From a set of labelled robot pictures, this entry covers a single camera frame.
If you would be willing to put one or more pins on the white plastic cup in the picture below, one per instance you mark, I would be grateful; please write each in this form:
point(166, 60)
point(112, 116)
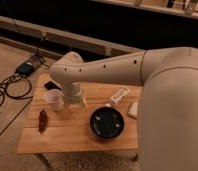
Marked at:
point(54, 99)

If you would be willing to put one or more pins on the wooden beam rail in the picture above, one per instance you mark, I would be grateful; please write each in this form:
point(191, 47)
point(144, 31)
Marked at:
point(69, 39)

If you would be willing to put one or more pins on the black bowl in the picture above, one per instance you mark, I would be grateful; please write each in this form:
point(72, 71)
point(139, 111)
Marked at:
point(106, 123)

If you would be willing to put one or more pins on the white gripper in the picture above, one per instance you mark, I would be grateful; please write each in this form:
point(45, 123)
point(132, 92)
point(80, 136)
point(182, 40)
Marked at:
point(73, 93)

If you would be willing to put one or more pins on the dark red dried chili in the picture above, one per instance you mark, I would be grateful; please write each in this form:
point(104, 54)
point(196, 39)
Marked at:
point(43, 121)

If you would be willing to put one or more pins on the wooden table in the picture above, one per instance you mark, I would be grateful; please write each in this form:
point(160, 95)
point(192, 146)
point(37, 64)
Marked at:
point(69, 129)

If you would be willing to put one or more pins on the white sponge block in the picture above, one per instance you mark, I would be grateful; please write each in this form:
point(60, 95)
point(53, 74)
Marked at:
point(133, 110)

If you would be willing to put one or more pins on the black power adapter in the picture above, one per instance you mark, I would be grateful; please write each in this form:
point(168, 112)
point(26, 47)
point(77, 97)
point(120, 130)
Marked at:
point(25, 69)

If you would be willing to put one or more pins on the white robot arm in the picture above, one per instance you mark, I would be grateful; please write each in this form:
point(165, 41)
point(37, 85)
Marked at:
point(167, 119)

